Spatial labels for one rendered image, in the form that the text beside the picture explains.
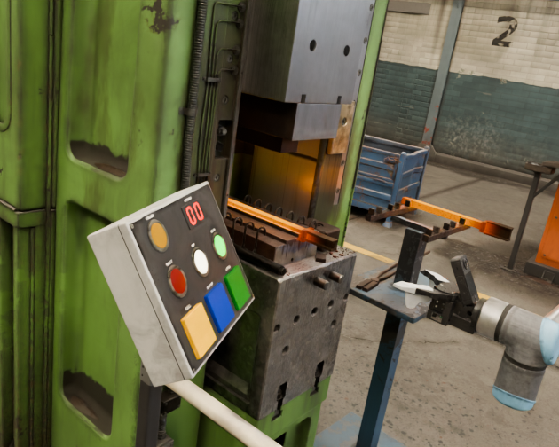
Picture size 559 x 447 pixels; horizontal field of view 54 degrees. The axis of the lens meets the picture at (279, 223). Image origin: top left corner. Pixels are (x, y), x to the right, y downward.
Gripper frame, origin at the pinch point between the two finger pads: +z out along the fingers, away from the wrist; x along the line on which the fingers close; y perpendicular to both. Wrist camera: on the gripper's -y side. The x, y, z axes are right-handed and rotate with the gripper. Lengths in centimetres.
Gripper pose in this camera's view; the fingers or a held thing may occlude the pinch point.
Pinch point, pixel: (407, 274)
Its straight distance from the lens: 142.4
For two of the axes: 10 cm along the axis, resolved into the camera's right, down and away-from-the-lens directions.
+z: -7.6, -3.1, 5.8
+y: -1.4, 9.4, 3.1
